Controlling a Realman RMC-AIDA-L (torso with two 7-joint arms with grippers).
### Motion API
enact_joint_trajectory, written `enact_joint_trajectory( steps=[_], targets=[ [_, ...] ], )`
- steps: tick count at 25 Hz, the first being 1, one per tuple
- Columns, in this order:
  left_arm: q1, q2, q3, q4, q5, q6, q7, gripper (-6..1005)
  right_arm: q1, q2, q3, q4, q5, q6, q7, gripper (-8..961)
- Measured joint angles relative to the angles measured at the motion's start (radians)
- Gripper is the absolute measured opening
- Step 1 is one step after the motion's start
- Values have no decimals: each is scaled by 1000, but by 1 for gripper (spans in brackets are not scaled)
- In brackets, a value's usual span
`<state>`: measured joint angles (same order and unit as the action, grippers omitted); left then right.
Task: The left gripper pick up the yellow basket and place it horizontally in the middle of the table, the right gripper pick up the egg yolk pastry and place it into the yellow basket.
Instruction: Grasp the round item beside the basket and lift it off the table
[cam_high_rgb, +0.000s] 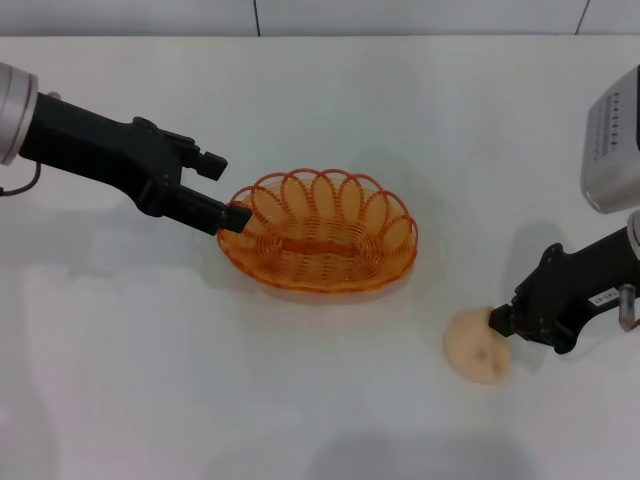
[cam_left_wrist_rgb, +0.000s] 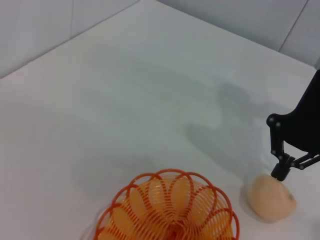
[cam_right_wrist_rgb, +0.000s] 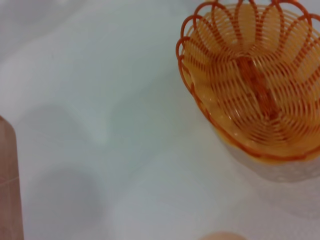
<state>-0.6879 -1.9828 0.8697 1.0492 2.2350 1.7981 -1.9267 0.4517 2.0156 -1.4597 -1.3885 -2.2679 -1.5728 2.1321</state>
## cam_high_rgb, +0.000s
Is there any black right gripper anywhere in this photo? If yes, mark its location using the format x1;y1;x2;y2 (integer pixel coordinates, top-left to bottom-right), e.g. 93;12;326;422
488;227;640;356

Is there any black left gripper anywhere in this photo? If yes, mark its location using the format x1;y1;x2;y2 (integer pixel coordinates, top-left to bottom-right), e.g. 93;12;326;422
19;91;254;236

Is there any pale beige bread bun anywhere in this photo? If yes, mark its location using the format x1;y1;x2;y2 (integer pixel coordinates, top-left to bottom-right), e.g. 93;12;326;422
442;305;512;385

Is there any orange wire basket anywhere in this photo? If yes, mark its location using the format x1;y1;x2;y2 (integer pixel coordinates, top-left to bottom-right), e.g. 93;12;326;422
215;168;419;294

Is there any white tablecloth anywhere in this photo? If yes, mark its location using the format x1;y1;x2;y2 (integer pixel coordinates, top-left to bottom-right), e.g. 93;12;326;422
0;34;640;480

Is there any right wrist cable with plug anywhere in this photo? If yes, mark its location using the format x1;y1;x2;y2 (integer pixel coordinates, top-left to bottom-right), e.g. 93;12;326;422
615;283;640;334

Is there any wrist cable with plug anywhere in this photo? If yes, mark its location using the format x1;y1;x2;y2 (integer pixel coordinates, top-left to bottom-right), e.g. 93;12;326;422
0;160;44;197
615;283;640;334

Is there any left wrist cable with plug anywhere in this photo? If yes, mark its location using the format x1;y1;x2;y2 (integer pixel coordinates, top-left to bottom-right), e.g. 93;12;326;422
0;160;44;197

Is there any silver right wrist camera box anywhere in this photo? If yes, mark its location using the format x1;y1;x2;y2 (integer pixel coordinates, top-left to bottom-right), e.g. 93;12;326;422
578;64;640;215

